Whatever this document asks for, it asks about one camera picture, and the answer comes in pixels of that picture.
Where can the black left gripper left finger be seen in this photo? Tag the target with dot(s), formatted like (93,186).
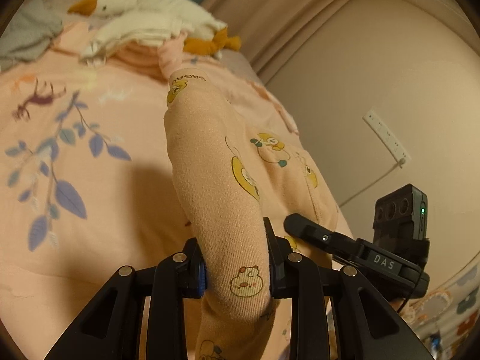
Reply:
(131,302)

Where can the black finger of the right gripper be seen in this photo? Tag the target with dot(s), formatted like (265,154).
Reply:
(318,234)

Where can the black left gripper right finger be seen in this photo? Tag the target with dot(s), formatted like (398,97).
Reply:
(336,314)

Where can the pink cartoon print garment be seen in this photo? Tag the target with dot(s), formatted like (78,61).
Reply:
(232,176)

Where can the floral patterned sleeve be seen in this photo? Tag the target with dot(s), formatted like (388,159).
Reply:
(443,318)

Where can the white power strip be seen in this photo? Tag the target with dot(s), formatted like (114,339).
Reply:
(387,138)

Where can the pink printed duvet cover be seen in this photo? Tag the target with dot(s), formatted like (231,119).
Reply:
(87,183)

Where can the pink folded garment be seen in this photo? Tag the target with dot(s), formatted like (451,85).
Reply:
(157,62)

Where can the white goose plush toy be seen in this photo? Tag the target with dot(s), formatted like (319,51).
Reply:
(209,37)

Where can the white folded garment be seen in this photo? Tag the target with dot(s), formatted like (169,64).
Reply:
(146,28)

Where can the grey garment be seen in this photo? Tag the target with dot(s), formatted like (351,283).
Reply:
(29,34)

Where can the black tracking camera box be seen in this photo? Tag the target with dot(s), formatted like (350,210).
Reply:
(400,222)

